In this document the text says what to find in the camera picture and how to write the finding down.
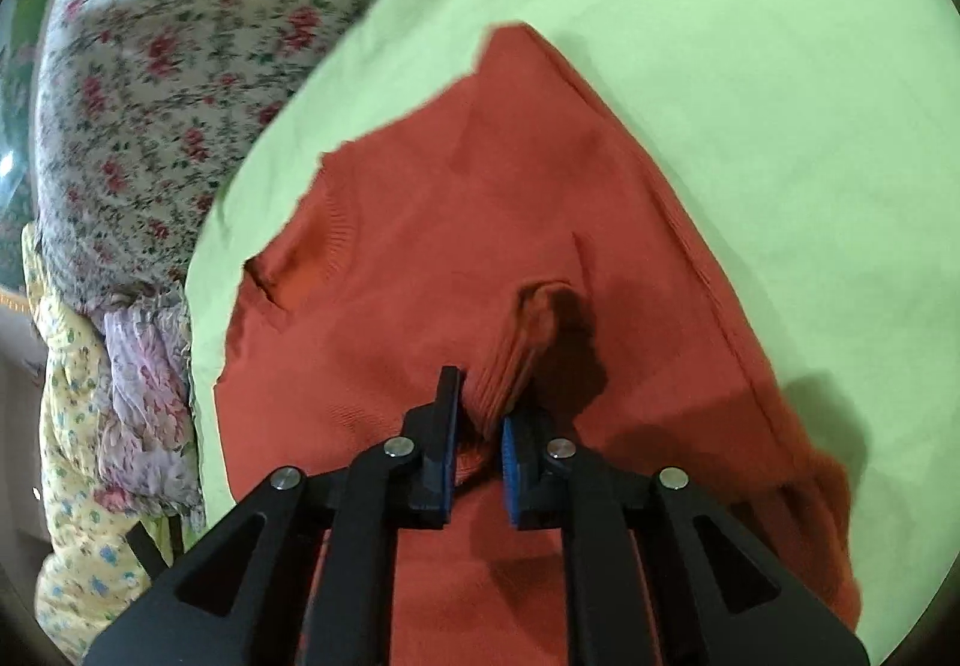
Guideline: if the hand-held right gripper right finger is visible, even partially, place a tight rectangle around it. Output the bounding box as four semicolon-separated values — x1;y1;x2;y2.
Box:
501;411;871;666

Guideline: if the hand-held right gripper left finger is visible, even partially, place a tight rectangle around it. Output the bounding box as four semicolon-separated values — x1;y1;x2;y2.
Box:
82;366;462;666

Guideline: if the orange knit sweater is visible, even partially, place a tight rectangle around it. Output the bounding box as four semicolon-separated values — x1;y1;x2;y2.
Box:
214;22;863;666

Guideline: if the purple floral thin cloth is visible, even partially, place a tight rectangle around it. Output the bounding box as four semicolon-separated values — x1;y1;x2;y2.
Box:
101;287;207;532

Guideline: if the yellow floral quilt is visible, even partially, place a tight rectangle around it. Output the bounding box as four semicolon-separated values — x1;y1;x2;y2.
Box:
22;223;177;659

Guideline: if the white red-flowered quilt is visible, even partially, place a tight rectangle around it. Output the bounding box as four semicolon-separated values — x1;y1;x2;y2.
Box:
34;0;496;307

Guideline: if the light green bed sheet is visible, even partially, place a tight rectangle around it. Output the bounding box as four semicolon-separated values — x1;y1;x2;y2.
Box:
184;0;960;666

